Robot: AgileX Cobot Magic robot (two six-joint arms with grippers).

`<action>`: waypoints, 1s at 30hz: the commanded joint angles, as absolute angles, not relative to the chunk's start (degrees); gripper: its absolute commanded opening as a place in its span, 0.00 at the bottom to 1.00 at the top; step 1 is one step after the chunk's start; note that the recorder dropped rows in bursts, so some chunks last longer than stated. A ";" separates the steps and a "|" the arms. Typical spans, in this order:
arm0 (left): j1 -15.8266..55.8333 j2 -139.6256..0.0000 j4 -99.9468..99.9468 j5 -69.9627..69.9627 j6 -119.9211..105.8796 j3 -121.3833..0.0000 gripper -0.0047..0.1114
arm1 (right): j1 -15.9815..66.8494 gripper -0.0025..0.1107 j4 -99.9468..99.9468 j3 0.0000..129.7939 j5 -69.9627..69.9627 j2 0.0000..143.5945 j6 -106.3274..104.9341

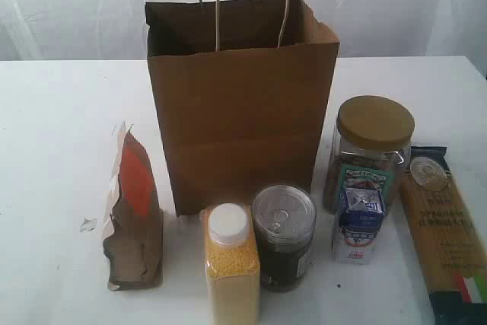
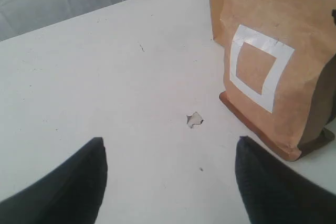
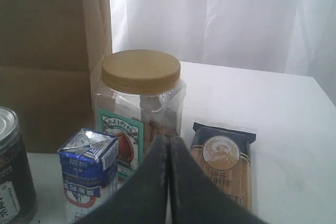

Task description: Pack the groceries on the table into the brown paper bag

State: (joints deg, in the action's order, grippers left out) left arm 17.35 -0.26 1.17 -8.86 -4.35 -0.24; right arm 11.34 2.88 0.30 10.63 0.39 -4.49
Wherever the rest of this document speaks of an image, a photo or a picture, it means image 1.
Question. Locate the brown kraft pouch orange label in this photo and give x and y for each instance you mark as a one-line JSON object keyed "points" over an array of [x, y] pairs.
{"points": [[132, 238]]}

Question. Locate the nut jar gold lid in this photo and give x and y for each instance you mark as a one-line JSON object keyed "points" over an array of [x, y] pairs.
{"points": [[371, 148]]}

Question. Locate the dark jar clear lid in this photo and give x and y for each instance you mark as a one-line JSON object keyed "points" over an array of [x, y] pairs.
{"points": [[284, 221]]}

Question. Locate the brown paper shopping bag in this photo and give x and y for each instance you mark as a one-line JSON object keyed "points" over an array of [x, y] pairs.
{"points": [[241, 89]]}

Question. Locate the blue white milk carton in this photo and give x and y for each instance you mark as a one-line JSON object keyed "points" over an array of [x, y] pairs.
{"points": [[357, 223]]}

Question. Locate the small torn paper scrap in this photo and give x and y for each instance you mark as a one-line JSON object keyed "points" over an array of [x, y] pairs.
{"points": [[88, 225]]}

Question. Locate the spaghetti packet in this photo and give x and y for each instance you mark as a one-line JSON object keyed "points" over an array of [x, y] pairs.
{"points": [[449, 250]]}

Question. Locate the yellow millet bottle white cap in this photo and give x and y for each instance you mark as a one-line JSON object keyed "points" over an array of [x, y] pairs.
{"points": [[232, 265]]}

